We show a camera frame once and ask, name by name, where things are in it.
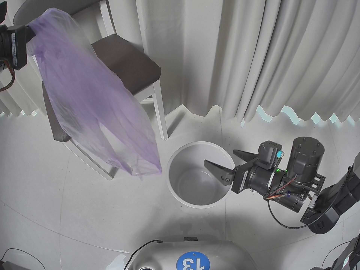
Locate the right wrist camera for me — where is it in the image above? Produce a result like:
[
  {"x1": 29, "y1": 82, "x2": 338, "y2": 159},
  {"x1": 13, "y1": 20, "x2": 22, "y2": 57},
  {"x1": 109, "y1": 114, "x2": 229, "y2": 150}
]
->
[{"x1": 257, "y1": 141, "x2": 284, "y2": 170}]

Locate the purple plastic bag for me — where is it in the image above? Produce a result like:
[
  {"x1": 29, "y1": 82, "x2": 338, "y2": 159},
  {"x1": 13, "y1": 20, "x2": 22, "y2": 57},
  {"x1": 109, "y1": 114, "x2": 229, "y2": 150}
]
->
[{"x1": 26, "y1": 8, "x2": 163, "y2": 177}]

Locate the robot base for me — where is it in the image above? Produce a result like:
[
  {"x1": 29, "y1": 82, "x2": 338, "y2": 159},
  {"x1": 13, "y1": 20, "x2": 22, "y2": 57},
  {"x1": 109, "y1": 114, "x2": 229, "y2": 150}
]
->
[{"x1": 108, "y1": 235, "x2": 255, "y2": 270}]

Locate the black cable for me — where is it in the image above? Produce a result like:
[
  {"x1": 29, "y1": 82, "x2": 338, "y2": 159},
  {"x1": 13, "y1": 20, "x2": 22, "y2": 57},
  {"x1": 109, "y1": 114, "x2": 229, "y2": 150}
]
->
[
  {"x1": 2, "y1": 247, "x2": 47, "y2": 270},
  {"x1": 267, "y1": 199, "x2": 311, "y2": 229},
  {"x1": 321, "y1": 240, "x2": 353, "y2": 270},
  {"x1": 124, "y1": 239, "x2": 164, "y2": 270}
]

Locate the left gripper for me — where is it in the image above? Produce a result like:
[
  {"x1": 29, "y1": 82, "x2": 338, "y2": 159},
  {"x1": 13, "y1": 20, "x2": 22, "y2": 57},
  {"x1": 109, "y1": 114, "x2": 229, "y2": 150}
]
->
[{"x1": 0, "y1": 24, "x2": 37, "y2": 70}]

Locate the white trash bin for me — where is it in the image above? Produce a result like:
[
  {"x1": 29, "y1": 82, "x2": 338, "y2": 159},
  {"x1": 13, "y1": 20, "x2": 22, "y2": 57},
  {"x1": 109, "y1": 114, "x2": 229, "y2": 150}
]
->
[{"x1": 166, "y1": 141, "x2": 235, "y2": 209}]

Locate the white curtain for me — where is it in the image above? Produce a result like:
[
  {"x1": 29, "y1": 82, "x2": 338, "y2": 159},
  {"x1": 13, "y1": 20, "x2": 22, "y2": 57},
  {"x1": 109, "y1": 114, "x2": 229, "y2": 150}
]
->
[
  {"x1": 0, "y1": 0, "x2": 244, "y2": 123},
  {"x1": 219, "y1": 0, "x2": 360, "y2": 126}
]

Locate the grey white chair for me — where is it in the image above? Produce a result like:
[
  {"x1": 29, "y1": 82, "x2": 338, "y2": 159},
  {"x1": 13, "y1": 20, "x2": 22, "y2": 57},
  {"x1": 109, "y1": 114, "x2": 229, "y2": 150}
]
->
[{"x1": 13, "y1": 0, "x2": 169, "y2": 181}]

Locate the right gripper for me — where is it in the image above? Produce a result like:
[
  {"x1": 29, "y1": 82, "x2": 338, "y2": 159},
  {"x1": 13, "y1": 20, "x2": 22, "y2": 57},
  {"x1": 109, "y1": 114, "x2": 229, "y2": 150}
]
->
[{"x1": 204, "y1": 150, "x2": 285, "y2": 200}]

